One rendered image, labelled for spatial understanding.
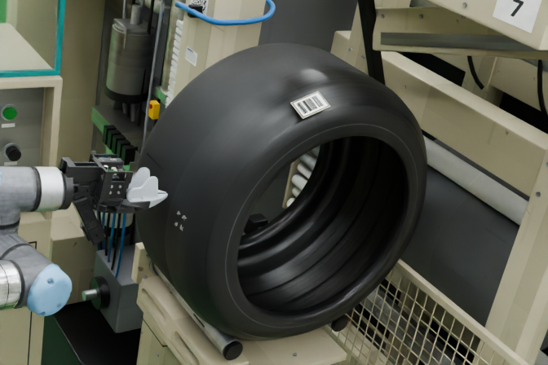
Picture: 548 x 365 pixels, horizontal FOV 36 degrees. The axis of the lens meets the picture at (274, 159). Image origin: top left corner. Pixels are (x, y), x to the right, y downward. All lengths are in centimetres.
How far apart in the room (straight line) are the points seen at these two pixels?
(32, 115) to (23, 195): 65
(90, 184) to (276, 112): 35
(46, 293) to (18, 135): 77
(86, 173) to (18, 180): 12
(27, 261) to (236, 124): 43
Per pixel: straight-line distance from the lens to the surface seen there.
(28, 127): 203
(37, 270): 133
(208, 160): 148
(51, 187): 141
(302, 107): 148
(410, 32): 188
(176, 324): 186
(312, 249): 200
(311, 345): 198
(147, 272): 198
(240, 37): 184
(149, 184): 150
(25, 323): 227
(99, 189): 145
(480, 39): 173
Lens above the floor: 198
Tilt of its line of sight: 25 degrees down
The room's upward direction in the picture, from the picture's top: 11 degrees clockwise
